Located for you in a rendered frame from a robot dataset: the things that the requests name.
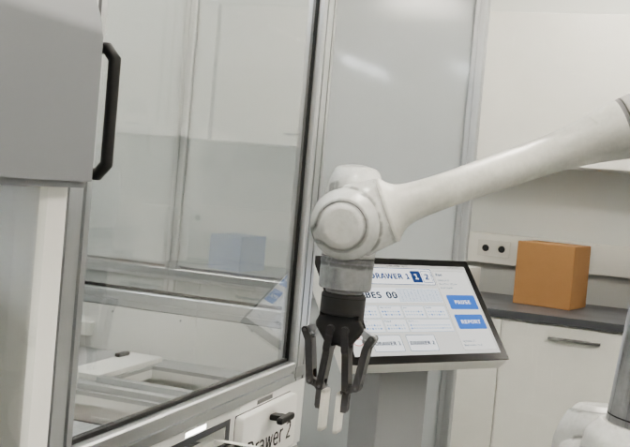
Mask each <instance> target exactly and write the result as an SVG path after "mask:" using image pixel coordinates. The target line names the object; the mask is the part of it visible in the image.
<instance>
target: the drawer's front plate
mask: <svg viewBox="0 0 630 447"><path fill-rule="evenodd" d="M296 405H297V393H291V392H288V393H287V394H285V395H282V396H280V397H278V398H276V399H273V400H271V401H269V402H267V403H265V404H263V405H261V406H259V407H258V408H255V409H253V410H250V411H248V412H246V413H244V414H242V415H239V416H237V417H236V420H235V429H234V441H233V442H239V443H244V444H248V443H249V442H251V441H253V443H254V446H255V445H256V443H257V442H259V443H258V445H257V446H261V445H262V444H263V442H261V443H260V441H261V440H264V446H263V447H266V438H267V442H268V437H269V436H270V442H271V437H272V434H273V438H272V442H271V447H288V446H289V445H291V444H292V443H293V437H294V426H295V415H296ZM274 412H278V413H284V414H286V413H288V412H294V418H293V419H292V420H291V428H290V431H289V433H288V430H289V427H290V423H288V422H287V423H288V424H287V423H285V424H284V425H278V424H277V421H271V420H270V414H272V413H274ZM282 428H283V430H282V431H281V434H280V442H279V432H280V429H282ZM276 432H278V438H277V439H275V443H277V445H274V443H273V439H274V435H275V433H276ZM287 433H288V436H289V435H290V436H289V437H288V438H286V436H287ZM268 447H269V442H268Z"/></svg>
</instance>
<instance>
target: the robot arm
mask: <svg viewBox="0 0 630 447"><path fill-rule="evenodd" d="M629 158H630V94H627V95H625V96H623V97H620V98H617V99H615V100H613V101H611V102H609V103H608V104H606V105H605V106H603V107H601V108H599V109H598V110H596V111H594V112H592V113H590V114H588V115H586V116H584V117H582V118H580V119H578V120H576V122H574V123H572V124H570V125H568V126H566V127H562V128H560V129H558V130H556V131H554V132H551V133H549V134H547V135H545V136H543V137H540V138H538V139H535V140H532V141H529V142H525V143H522V144H520V145H518V146H515V147H512V148H509V149H506V150H504V151H501V152H499V153H496V154H494V155H491V156H487V157H484V158H481V159H478V160H476V161H474V162H471V163H468V164H466V165H463V166H460V167H457V168H455V169H453V170H450V171H445V172H442V173H439V174H436V175H433V176H430V177H427V178H424V179H421V180H417V181H413V182H410V183H406V184H399V185H393V184H389V183H386V182H385V181H383V180H382V178H381V175H380V173H379V172H378V171H377V170H375V169H372V168H370V167H367V166H363V165H353V164H350V165H340V166H337V167H335V169H334V170H333V172H332V174H331V176H330V178H329V180H328V183H327V185H326V188H325V191H324V195H323V196H322V197H321V198H320V199H319V200H318V202H317V203H316V205H315V206H314V208H313V211H312V214H311V218H310V231H311V235H312V237H313V240H314V242H315V243H316V245H317V246H318V248H319V249H320V250H321V251H322V256H321V267H320V276H319V286H320V287H323V288H325V290H324V291H322V298H321V306H320V315H319V317H318V319H316V322H315V323H312V324H309V325H305V326H303V327H302V328H301V331H302V333H303V336H304V339H305V353H306V382H307V384H311V385H312V386H314V387H315V389H316V394H315V403H314V406H315V408H317V409H319V418H318V426H317V430H318V431H322V430H324V429H325V428H326V426H327V416H328V408H329V399H330V390H331V388H330V387H326V386H327V385H328V384H327V381H328V376H329V371H330V366H331V363H332V358H333V353H334V349H335V347H336V346H339V347H340V352H341V391H339V392H337V395H336V405H335V413H334V422H333V430H332V433H333V434H337V433H338V432H340V431H341V427H342V419H343V413H346V412H348V410H349V409H350V401H351V394H352V393H356V392H358V391H360V390H362V388H363V385H364V381H365V377H366V374H367V370H368V363H369V359H370V355H371V352H372V349H373V347H374V346H375V344H376V343H377V341H378V339H379V338H378V336H377V335H373V334H371V333H370V332H369V331H367V330H366V325H365V323H364V315H365V306H366V296H365V294H363V292H369V291H370V290H371V284H372V276H373V267H374V264H375V263H374V260H375V255H376V252H378V251H380V250H382V249H384V248H386V247H388V246H390V245H392V244H394V243H396V242H399V241H400V239H401V236H402V234H403V232H404V231H405V230H406V229H407V228H408V227H409V226H410V225H411V224H413V222H415V221H417V220H419V219H421V218H424V217H426V216H430V215H432V214H435V213H437V212H440V211H441V210H444V209H447V208H449V207H452V206H455V205H458V204H461V203H463V202H466V201H471V200H474V199H477V198H480V197H483V196H486V195H488V194H491V193H494V192H497V191H500V190H503V189H506V188H508V187H511V186H516V185H519V184H522V183H525V182H528V181H531V180H533V179H536V178H539V177H542V176H545V175H549V174H552V173H554V172H558V171H564V170H568V169H572V168H576V167H581V166H586V165H591V164H596V163H602V162H608V161H615V160H622V159H629ZM317 330H319V332H320V333H321V335H322V338H323V340H324V341H323V345H322V359H321V362H320V367H319V372H318V377H317V345H316V334H317ZM360 336H362V337H363V339H362V343H363V344H364V346H363V348H362V349H361V353H360V357H359V361H358V365H357V368H356V372H355V376H354V380H353V344H354V343H355V341H356V340H357V339H358V338H359V337H360ZM325 387H326V388H325ZM551 447H630V303H629V307H628V312H627V317H626V321H625V325H624V330H623V335H622V344H621V347H620V352H619V357H618V362H617V366H616V371H615V375H614V380H613V384H612V389H611V394H610V399H609V403H599V402H578V403H577V404H576V405H575V406H574V407H572V408H571V409H569V410H568V411H567V412H566V413H565V415H564V416H563V417H562V419H561V420H560V422H559V424H558V426H557V428H556V430H555V433H554V435H553V439H552V444H551Z"/></svg>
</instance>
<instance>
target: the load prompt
mask: <svg viewBox="0 0 630 447"><path fill-rule="evenodd" d="M372 284H387V285H435V286H436V283H435V281H434V278H433V276H432V273H431V272H430V270H429V269H413V268H383V267H373V276H372Z"/></svg>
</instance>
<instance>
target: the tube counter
mask: <svg viewBox="0 0 630 447"><path fill-rule="evenodd" d="M383 290H384V293H385V295H386V298H387V301H388V303H443V299H442V297H441V295H440V293H439V290H438V289H415V288H383Z"/></svg>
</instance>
